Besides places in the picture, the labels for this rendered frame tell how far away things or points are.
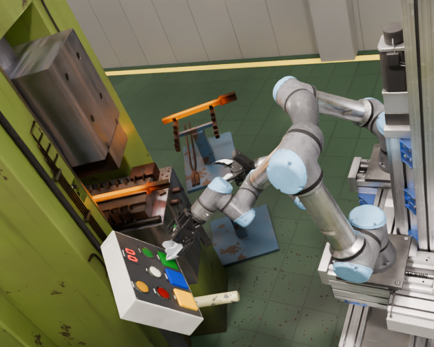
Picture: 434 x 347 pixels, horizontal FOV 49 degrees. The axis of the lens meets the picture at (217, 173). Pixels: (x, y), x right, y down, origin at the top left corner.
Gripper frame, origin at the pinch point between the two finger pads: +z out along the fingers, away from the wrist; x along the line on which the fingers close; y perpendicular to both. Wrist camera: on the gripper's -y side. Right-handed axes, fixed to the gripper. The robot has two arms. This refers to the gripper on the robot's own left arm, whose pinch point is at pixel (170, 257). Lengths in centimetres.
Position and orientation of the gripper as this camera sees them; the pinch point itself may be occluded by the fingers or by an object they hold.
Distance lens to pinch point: 177.1
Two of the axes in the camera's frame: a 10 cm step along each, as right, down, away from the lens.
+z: -6.0, 7.6, 2.3
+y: -7.1, -3.8, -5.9
